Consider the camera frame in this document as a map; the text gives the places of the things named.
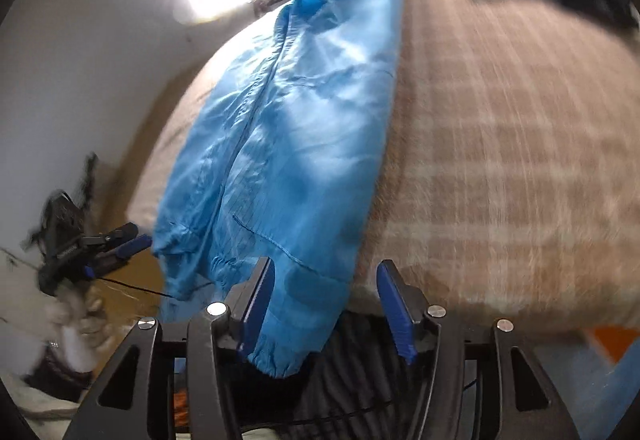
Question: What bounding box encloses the black sleeved left forearm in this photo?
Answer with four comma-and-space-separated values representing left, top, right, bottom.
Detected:
22, 344, 93, 403

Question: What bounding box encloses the beige plaid bed cover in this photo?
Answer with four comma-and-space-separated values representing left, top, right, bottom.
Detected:
127, 0, 640, 333

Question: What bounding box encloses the light blue work coat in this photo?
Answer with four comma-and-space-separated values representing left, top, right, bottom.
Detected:
152, 0, 404, 377

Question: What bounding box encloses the orange sheet under cover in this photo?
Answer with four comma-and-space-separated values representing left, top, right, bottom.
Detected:
584, 327, 639, 364

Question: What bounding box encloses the black thin cable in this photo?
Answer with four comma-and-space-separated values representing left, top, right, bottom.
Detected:
94, 274, 174, 299

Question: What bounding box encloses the white gloved left hand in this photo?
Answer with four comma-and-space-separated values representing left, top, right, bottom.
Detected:
46, 283, 115, 373

